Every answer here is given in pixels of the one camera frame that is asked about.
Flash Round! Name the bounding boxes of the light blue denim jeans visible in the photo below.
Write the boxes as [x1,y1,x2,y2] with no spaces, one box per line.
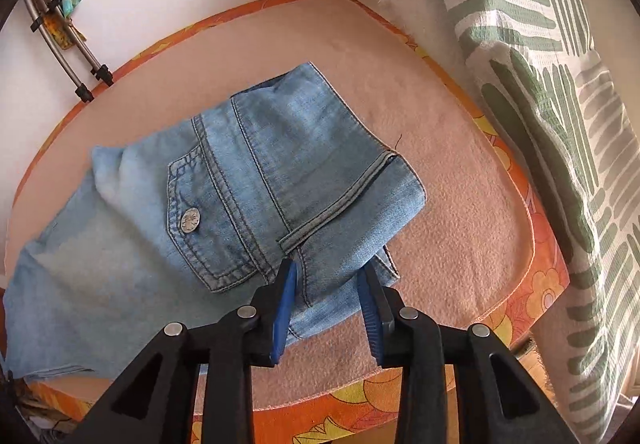
[2,64,426,380]

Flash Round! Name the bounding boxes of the orange floral mattress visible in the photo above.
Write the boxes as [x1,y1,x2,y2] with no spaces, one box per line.
[12,0,572,444]

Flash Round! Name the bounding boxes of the green white patterned cushion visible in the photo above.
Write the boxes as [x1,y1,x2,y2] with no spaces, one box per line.
[383,0,639,443]

